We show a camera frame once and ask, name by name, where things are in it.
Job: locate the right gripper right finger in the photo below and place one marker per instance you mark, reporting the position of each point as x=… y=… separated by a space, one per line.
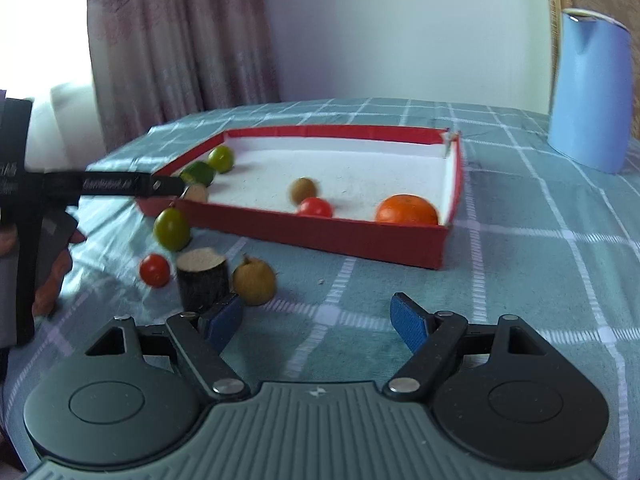
x=501 y=392

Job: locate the orange tangerine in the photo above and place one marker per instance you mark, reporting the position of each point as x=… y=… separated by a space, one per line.
x=407 y=210

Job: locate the dark sugarcane piece small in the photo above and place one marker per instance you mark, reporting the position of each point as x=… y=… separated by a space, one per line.
x=195 y=192

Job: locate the red cherry tomato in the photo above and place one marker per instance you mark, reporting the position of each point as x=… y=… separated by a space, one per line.
x=154 y=270
x=315 y=207

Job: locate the green round fruit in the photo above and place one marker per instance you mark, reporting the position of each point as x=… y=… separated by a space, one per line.
x=221 y=159

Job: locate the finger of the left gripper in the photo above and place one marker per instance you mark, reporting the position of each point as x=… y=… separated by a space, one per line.
x=111 y=183

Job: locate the pink patterned curtain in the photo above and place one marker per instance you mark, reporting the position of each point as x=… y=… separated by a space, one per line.
x=154 y=61

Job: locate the brown longan fruit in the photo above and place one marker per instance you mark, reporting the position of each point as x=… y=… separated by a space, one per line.
x=301 y=189
x=254 y=281

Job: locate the red shallow cardboard box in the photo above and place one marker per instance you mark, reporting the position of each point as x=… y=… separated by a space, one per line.
x=355 y=167

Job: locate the blue electric kettle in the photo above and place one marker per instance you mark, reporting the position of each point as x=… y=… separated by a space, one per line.
x=593 y=99

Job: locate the green cucumber piece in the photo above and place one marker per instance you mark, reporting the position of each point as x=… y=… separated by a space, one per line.
x=198 y=172

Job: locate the dark sugarcane piece large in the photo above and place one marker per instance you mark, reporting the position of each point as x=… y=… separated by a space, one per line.
x=203 y=278

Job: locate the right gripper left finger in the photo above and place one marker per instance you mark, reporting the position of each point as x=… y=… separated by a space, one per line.
x=135 y=392

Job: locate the green jujube fruit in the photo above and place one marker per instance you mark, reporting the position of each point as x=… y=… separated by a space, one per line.
x=172 y=230

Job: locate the teal plaid bedsheet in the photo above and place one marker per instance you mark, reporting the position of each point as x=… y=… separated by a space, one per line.
x=535 y=235

